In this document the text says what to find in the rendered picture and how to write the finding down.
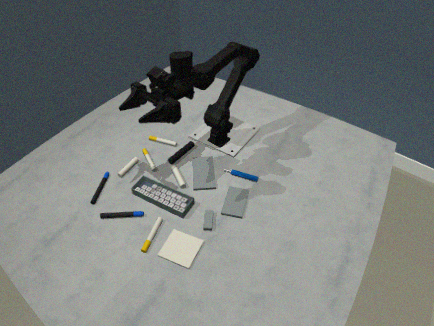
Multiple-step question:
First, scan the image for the blue stylus with metal tip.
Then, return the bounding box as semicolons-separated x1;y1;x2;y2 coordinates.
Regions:
224;169;259;182

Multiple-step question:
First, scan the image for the grey keyboard with white letter keys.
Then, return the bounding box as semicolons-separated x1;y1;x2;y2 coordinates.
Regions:
131;176;195;219

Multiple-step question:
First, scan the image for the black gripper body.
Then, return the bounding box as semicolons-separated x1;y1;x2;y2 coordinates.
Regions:
131;81;182;124

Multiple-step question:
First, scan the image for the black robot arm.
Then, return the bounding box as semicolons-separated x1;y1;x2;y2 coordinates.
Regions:
146;42;260;147

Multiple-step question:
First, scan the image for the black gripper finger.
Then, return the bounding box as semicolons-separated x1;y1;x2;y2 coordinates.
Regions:
138;100;170;124
119;86;141;111

